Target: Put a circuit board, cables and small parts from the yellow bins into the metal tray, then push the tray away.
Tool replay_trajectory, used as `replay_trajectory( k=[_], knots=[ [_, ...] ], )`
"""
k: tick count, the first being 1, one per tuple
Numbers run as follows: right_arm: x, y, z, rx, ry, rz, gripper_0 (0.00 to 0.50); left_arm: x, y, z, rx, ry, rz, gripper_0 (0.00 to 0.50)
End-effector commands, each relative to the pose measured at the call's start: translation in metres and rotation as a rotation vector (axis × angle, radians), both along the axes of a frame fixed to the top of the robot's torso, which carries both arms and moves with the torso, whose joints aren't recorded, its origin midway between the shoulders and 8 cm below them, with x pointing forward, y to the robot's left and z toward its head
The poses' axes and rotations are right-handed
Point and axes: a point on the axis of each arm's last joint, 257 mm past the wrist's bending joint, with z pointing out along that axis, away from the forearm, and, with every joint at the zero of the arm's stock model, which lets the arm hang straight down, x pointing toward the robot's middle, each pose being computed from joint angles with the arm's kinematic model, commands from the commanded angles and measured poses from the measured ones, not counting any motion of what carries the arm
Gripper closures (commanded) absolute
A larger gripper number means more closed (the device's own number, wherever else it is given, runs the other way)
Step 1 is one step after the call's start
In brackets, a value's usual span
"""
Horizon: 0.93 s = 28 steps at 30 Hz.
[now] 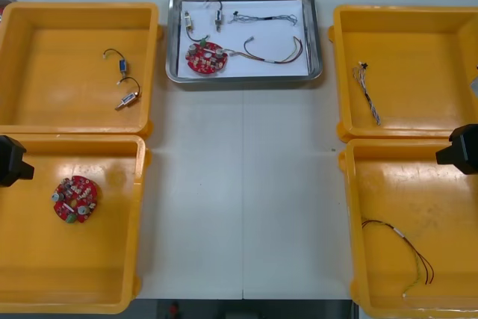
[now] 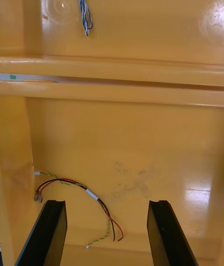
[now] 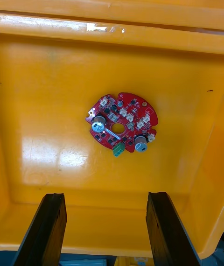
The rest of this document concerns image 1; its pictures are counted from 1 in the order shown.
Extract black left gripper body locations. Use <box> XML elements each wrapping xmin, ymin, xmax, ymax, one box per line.
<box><xmin>0</xmin><ymin>134</ymin><xmax>28</xmax><ymax>188</ymax></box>

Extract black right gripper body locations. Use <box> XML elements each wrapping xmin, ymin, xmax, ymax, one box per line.
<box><xmin>449</xmin><ymin>123</ymin><xmax>478</xmax><ymax>176</ymax></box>

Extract steel tray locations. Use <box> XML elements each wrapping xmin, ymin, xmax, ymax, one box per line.
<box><xmin>165</xmin><ymin>0</ymin><xmax>324</xmax><ymax>83</ymax></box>

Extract small metal solenoid with cable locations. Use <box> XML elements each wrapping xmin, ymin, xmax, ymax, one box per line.
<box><xmin>181</xmin><ymin>10</ymin><xmax>205</xmax><ymax>43</ymax></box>

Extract blue-white twisted wire harness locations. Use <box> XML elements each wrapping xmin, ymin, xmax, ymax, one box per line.
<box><xmin>352</xmin><ymin>61</ymin><xmax>382</xmax><ymax>126</ymax></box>
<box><xmin>228</xmin><ymin>10</ymin><xmax>300</xmax><ymax>27</ymax></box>

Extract small metal solenoid blue label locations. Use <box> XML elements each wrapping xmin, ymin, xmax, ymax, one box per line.
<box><xmin>204</xmin><ymin>0</ymin><xmax>226</xmax><ymax>33</ymax></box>
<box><xmin>102</xmin><ymin>48</ymin><xmax>130</xmax><ymax>74</ymax></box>
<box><xmin>114</xmin><ymin>75</ymin><xmax>144</xmax><ymax>112</ymax></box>

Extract yellow-orange plastic bin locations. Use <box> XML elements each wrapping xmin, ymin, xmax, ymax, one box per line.
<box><xmin>0</xmin><ymin>1</ymin><xmax>164</xmax><ymax>137</ymax></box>
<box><xmin>338</xmin><ymin>138</ymin><xmax>478</xmax><ymax>319</ymax></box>
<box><xmin>0</xmin><ymin>133</ymin><xmax>152</xmax><ymax>315</ymax></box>
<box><xmin>327</xmin><ymin>4</ymin><xmax>478</xmax><ymax>144</ymax></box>

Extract round red circuit board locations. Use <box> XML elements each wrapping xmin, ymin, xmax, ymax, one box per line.
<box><xmin>184</xmin><ymin>40</ymin><xmax>230</xmax><ymax>77</ymax></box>
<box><xmin>51</xmin><ymin>175</ymin><xmax>103</xmax><ymax>225</ymax></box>

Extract white paper sheet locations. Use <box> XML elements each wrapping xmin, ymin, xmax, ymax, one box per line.
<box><xmin>177</xmin><ymin>0</ymin><xmax>313</xmax><ymax>78</ymax></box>

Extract red black green-yellow wire harness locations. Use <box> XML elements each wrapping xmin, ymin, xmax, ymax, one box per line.
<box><xmin>361</xmin><ymin>218</ymin><xmax>436</xmax><ymax>300</ymax></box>

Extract red yellow green wire harness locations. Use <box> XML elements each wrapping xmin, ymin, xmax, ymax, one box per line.
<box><xmin>223</xmin><ymin>34</ymin><xmax>305</xmax><ymax>66</ymax></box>

